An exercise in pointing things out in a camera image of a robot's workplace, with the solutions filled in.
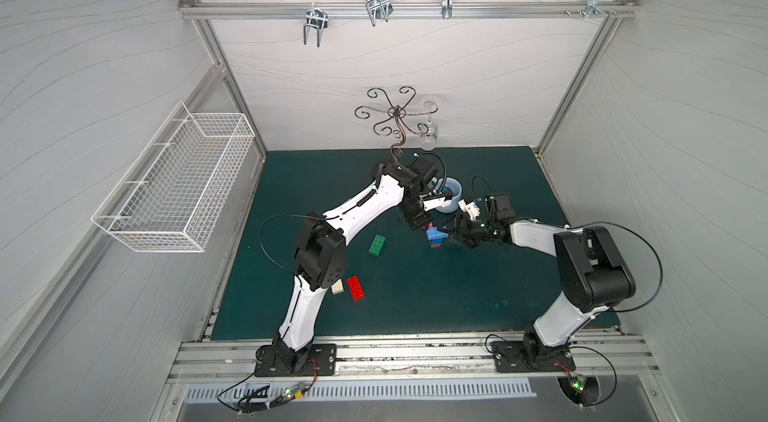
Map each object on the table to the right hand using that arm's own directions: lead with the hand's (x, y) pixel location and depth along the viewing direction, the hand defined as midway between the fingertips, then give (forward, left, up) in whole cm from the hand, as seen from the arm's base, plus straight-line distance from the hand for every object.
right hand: (443, 231), depth 91 cm
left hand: (-1, +7, +7) cm, 9 cm away
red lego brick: (-17, +26, -4) cm, 31 cm away
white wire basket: (-9, +66, +27) cm, 72 cm away
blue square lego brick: (-3, +2, -1) cm, 4 cm away
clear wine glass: (+27, +5, +17) cm, 32 cm away
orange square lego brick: (-3, +2, -5) cm, 6 cm away
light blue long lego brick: (-2, +3, +1) cm, 4 cm away
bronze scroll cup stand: (+25, +15, +26) cm, 39 cm away
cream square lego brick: (-18, +31, -3) cm, 36 cm away
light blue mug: (+17, -5, +1) cm, 18 cm away
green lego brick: (-4, +21, -4) cm, 21 cm away
